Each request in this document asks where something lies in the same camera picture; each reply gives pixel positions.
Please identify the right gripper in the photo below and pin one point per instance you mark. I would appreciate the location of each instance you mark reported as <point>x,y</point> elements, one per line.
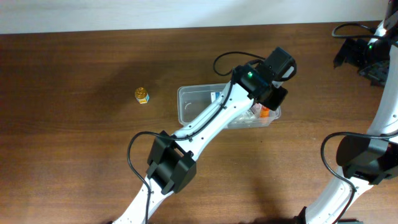
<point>356,47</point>

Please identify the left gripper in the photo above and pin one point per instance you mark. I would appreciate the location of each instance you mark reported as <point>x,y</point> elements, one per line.
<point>273,100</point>

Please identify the orange tablet tube white cap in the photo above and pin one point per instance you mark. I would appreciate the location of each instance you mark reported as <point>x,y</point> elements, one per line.
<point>264,113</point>

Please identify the white spray bottle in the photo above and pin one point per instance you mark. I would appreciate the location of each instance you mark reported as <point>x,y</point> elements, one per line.
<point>252,113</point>

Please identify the white blue medicine box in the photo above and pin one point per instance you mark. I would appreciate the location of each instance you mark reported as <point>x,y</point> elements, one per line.
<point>215,95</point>

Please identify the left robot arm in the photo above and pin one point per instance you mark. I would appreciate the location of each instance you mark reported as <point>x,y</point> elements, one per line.
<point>173,158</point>

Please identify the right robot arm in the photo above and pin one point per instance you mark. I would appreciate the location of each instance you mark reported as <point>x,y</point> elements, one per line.
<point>364,160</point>

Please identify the clear plastic container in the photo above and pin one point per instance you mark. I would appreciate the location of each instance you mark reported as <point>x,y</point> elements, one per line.
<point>192,100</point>

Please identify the small gold-lid balm jar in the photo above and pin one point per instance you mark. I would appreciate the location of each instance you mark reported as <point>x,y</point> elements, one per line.
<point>141,95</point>

